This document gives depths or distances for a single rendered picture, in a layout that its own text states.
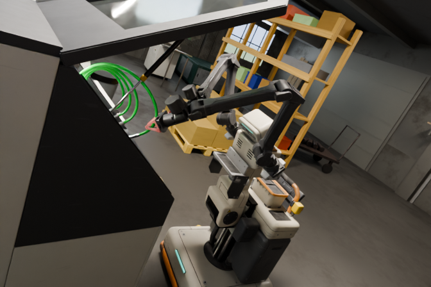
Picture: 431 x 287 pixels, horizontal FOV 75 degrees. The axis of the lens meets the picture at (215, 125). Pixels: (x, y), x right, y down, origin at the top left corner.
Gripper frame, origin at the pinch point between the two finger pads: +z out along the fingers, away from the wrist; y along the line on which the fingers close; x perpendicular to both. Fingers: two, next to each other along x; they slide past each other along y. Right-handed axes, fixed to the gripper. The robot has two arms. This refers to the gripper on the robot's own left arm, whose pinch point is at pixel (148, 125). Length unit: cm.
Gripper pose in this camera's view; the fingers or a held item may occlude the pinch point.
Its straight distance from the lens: 131.4
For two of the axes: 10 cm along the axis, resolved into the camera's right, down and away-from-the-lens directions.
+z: -9.2, 2.4, 3.0
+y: -1.6, 4.6, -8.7
